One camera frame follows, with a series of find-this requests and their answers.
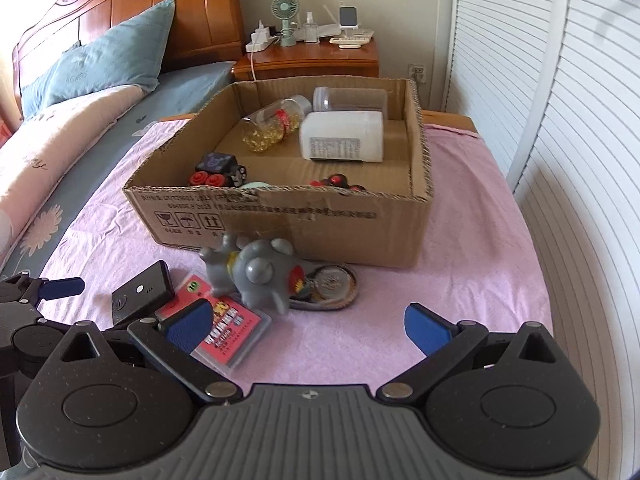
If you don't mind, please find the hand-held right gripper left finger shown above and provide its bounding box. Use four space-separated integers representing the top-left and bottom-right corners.
60 298 241 403

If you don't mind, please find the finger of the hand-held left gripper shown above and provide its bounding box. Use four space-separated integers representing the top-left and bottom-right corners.
7 272 85 306

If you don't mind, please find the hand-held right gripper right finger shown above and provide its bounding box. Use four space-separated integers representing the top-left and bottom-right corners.
376 303 558 403

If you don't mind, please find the red card pack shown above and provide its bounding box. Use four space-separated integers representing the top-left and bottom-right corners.
155 272 273 373

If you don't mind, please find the black power bank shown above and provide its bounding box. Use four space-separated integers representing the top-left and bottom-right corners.
111 260 173 327

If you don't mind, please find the grey elephant toy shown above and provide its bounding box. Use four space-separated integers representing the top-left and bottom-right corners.
199 232 307 317

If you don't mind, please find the brown cardboard box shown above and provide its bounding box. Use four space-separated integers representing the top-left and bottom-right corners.
122 77 435 270

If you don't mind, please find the black toy train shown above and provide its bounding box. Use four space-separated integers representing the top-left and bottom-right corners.
189 151 248 188

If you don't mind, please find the red toy train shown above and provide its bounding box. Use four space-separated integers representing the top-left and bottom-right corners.
309 174 368 192

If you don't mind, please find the white plastic bottle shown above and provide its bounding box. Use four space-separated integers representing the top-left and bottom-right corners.
299 111 386 163

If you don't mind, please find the clear bottle of golden capsules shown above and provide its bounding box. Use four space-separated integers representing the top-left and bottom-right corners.
242 95 313 153

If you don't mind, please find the clear plastic jar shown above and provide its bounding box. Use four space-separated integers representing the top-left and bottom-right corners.
312 86 391 121

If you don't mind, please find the pink cloth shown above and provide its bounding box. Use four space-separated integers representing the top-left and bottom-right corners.
37 117 553 396

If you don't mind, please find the oval metal tin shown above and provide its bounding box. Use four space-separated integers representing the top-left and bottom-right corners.
287 264 358 311

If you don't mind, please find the pink quilt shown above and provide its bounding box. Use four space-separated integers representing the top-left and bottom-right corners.
0 82 143 261

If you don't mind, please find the white louvered closet door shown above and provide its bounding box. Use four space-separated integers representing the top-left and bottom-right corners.
505 0 640 480
442 0 571 186

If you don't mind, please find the blue pillow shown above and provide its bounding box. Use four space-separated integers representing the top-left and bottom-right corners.
20 0 177 116

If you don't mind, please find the wooden nightstand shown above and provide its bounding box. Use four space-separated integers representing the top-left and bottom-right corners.
232 37 380 83

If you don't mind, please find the white power strip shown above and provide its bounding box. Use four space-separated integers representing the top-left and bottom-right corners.
245 20 281 53

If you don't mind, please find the wooden headboard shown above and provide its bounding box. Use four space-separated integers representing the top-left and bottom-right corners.
12 0 243 111

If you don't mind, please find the white router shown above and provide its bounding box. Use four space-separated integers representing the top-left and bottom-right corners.
319 4 343 42

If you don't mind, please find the phone on white stand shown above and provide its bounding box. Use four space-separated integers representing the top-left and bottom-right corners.
330 6 375 50

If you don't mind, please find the small clear glass bottle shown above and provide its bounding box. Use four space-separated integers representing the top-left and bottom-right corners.
301 10 321 44

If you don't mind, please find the green desk fan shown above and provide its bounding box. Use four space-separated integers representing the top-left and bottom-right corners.
271 0 299 48

